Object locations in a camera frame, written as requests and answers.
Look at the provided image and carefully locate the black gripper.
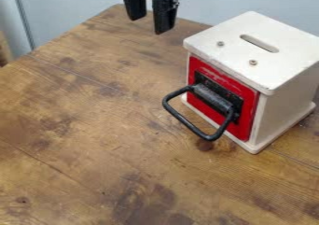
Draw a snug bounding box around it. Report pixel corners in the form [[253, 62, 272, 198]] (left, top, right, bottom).
[[123, 0, 179, 35]]

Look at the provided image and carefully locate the red drawer with black handle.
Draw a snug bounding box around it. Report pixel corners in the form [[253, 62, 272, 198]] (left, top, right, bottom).
[[162, 56, 260, 141]]

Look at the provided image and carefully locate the white wooden box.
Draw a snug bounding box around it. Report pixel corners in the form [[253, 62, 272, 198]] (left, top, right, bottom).
[[183, 11, 319, 154]]

